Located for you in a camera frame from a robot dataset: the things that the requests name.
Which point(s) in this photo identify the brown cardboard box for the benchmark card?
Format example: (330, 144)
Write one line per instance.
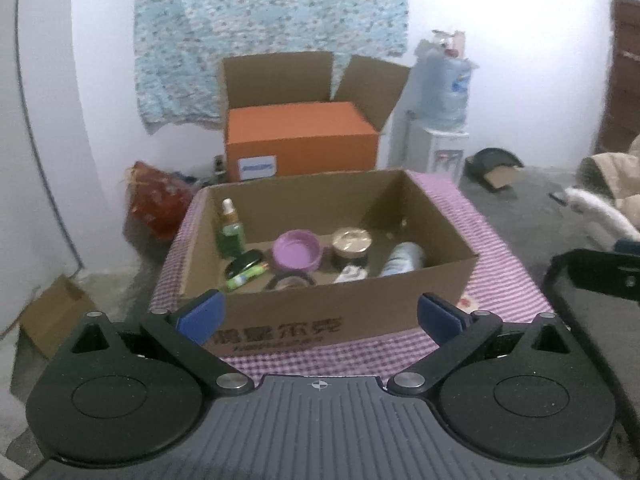
(280, 327)

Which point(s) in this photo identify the purple plastic lid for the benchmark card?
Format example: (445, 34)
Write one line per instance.
(297, 252)

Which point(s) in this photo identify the purple checkered tablecloth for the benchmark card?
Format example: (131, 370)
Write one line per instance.
(500, 280)

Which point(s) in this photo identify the green dropper bottle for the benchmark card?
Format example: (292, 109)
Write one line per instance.
(230, 235)

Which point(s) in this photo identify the small cardboard box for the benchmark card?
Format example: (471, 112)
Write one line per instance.
(55, 320)

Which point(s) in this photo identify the beige jacket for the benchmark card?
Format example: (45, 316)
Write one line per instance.
(615, 170)

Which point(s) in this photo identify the small dark flat object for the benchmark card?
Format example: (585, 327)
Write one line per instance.
(557, 196)

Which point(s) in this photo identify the white power adapter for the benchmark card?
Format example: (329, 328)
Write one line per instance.
(350, 275)

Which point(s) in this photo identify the orange box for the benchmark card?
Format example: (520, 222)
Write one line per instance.
(310, 135)

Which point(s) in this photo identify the brown wooden door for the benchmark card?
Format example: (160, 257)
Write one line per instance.
(622, 75)

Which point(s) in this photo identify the green lip balm tube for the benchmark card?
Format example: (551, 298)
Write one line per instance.
(245, 277)

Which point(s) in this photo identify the white water dispenser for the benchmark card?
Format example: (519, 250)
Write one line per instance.
(425, 150)

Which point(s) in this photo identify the black oval case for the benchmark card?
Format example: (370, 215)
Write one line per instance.
(243, 262)

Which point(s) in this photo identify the white pill bottle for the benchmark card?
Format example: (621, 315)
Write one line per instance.
(402, 260)

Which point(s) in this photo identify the black tape roll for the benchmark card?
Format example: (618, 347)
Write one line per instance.
(290, 280)

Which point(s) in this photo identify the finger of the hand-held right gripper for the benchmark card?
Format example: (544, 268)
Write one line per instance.
(610, 275)

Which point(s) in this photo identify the gold-lid cosmetic jar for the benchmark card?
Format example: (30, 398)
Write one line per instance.
(351, 247)

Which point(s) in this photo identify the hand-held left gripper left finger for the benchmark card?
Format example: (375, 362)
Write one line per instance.
(202, 312)

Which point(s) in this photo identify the blue floral cloth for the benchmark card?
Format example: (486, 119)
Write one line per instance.
(260, 35)

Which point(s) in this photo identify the red gift bag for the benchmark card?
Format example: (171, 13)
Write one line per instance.
(155, 200)

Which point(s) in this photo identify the large cardboard box with flaps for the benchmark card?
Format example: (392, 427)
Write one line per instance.
(275, 80)

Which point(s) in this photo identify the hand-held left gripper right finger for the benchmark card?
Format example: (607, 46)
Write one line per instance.
(440, 315)

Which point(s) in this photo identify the flat cardboard piece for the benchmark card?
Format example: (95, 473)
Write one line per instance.
(500, 177)

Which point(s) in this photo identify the white furry animal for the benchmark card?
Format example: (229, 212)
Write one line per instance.
(600, 210)

